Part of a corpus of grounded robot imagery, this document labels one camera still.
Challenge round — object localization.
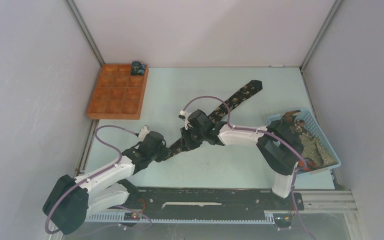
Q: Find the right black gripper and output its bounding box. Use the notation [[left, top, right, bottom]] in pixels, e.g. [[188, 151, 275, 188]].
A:
[[180, 125, 206, 152]]

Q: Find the black gold floral tie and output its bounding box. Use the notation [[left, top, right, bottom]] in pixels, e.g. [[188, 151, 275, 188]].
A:
[[167, 79, 263, 160]]

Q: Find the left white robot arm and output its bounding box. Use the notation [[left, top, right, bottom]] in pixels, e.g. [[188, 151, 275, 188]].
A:
[[42, 126, 169, 235]]

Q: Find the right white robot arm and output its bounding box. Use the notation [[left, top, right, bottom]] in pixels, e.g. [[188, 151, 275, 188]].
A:
[[179, 109, 307, 209]]

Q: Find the pile of ties in basket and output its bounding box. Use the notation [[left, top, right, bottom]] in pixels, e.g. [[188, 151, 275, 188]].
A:
[[276, 110, 339, 173]]

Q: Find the orange compartment tray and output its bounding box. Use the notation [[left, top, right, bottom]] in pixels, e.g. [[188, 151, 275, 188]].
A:
[[86, 63, 149, 120]]

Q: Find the rolled blue patterned tie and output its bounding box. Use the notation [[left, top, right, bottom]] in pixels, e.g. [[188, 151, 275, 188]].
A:
[[130, 61, 147, 76]]

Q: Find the light blue plastic basket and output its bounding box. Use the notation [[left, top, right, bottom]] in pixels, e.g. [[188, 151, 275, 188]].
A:
[[267, 109, 342, 175]]

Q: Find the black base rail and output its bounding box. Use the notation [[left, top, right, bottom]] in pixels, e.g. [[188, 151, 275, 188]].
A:
[[120, 179, 305, 223]]

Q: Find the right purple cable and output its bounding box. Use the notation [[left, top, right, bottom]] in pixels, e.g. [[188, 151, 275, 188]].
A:
[[181, 95, 315, 240]]

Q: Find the purple cable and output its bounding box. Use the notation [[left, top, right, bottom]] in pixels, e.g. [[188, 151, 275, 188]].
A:
[[181, 95, 315, 240], [43, 124, 153, 234]]

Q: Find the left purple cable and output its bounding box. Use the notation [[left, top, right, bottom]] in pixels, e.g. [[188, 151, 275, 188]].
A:
[[43, 124, 153, 234]]

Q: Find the aluminium frame rail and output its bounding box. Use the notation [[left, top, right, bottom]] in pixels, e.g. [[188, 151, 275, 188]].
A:
[[46, 188, 359, 240]]

